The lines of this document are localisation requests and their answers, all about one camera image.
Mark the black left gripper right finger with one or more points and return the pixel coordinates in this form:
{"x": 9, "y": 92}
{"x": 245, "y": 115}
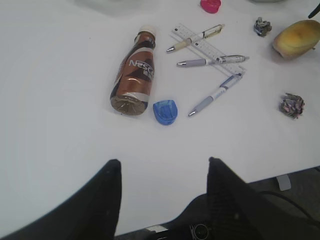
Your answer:
{"x": 238, "y": 212}

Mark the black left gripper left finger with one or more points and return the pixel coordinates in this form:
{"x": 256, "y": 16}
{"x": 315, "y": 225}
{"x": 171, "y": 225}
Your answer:
{"x": 92, "y": 213}

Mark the large paper ball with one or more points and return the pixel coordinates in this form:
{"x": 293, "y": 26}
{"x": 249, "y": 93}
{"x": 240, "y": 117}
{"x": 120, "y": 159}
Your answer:
{"x": 292, "y": 105}

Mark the brown Nescafe coffee bottle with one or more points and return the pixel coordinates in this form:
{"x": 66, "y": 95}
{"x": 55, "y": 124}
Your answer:
{"x": 133, "y": 83}

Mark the small paper ball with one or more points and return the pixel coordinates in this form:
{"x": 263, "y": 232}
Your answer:
{"x": 262, "y": 27}

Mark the golden bread roll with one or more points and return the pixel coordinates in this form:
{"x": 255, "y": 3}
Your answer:
{"x": 297, "y": 39}

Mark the blue pencil sharpener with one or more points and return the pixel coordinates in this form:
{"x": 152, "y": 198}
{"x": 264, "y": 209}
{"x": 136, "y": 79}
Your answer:
{"x": 165, "y": 112}

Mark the blue grey grip pen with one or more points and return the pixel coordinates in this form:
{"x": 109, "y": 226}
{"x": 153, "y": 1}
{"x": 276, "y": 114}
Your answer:
{"x": 223, "y": 87}

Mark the cream grip pen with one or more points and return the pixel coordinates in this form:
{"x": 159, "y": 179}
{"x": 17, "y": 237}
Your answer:
{"x": 188, "y": 37}

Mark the pink pencil sharpener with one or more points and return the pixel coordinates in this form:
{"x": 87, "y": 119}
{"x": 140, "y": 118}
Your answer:
{"x": 210, "y": 6}

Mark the clear plastic ruler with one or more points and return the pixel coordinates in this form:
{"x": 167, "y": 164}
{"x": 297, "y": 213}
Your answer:
{"x": 210, "y": 52}

